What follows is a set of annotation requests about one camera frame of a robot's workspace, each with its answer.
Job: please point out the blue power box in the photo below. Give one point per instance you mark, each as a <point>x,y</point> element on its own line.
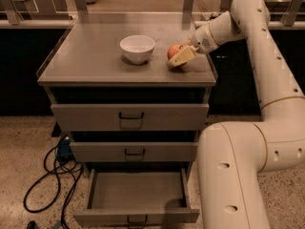
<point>64,151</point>

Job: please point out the red apple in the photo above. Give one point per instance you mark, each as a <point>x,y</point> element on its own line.
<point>176,56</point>

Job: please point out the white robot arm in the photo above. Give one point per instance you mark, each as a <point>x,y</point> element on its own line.
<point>231,154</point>

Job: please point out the grey middle drawer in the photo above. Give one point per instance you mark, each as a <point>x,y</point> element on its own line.
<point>133,151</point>

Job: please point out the white ceramic bowl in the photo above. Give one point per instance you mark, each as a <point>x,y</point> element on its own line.
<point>137,48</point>

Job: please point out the white horizontal rail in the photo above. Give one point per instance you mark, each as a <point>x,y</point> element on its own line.
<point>67,24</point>

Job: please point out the grey top drawer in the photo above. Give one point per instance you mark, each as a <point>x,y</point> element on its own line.
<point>130,117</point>

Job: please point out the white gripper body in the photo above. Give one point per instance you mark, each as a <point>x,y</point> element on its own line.
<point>201,41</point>

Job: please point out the grey open bottom drawer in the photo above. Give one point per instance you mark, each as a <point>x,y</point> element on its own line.
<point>137,199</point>

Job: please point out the grey metal drawer cabinet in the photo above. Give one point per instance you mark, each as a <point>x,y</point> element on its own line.
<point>89,68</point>

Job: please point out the left background steel table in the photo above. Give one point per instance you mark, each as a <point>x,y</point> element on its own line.
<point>18,10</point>

